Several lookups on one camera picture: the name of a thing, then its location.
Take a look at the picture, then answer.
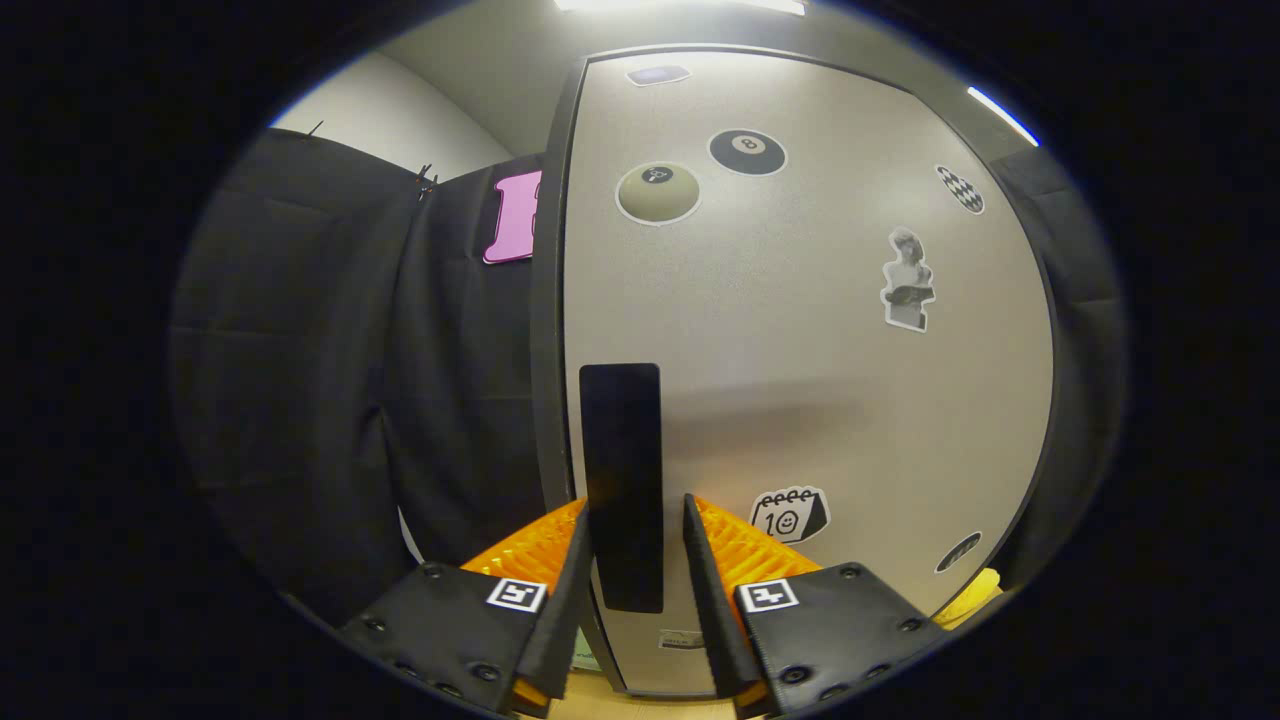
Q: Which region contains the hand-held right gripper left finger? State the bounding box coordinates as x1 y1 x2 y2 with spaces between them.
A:
338 497 595 719

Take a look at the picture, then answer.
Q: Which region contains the small ceiling light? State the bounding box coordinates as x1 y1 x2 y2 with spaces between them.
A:
965 85 1042 148

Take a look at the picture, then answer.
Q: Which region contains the black backdrop cloth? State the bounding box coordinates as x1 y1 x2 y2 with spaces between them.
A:
170 128 1131 631

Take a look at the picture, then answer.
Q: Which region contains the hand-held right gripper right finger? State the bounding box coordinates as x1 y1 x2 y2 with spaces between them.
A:
682 492 948 719

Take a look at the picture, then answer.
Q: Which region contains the large ceiling light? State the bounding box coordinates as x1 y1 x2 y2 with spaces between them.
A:
555 0 807 17

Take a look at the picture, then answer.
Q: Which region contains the yellow plush toy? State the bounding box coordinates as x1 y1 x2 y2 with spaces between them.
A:
940 567 1004 631

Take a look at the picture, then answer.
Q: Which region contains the black door handle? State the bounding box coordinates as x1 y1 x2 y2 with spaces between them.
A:
579 363 666 614

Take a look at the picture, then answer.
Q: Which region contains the dark grey cabinet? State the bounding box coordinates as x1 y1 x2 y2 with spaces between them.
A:
528 42 1063 701

